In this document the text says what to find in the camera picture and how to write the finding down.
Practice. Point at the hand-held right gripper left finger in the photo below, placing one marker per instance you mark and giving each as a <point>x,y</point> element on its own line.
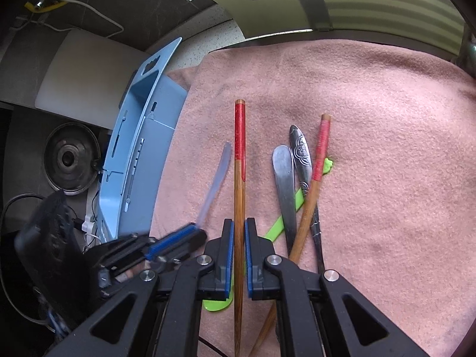
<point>229,256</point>

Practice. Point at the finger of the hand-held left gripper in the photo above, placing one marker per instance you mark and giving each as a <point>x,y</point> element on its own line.
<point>171,241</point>

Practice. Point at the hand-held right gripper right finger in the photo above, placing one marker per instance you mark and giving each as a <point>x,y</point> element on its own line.
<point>250,256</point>

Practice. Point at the green plastic spoon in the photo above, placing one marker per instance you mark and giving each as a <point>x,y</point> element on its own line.
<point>277,227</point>

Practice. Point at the red-ended wooden chopstick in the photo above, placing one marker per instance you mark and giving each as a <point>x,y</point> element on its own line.
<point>240,193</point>
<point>316,178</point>

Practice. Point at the metal spoon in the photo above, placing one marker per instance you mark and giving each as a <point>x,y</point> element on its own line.
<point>301,152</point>

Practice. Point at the blue plastic basket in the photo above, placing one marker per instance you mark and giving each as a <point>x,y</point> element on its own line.
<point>130,126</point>

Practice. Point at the white charger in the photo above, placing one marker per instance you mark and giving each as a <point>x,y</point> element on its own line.
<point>89,225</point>

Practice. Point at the glass pot lid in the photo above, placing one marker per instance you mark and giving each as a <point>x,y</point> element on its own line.
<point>59,145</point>

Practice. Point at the pink towel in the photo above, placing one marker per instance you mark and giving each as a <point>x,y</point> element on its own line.
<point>390,156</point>

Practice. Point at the white cutting board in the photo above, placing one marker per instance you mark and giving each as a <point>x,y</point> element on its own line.
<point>81,74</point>

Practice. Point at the stainless steel sink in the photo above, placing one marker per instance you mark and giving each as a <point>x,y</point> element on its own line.
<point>372,11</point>

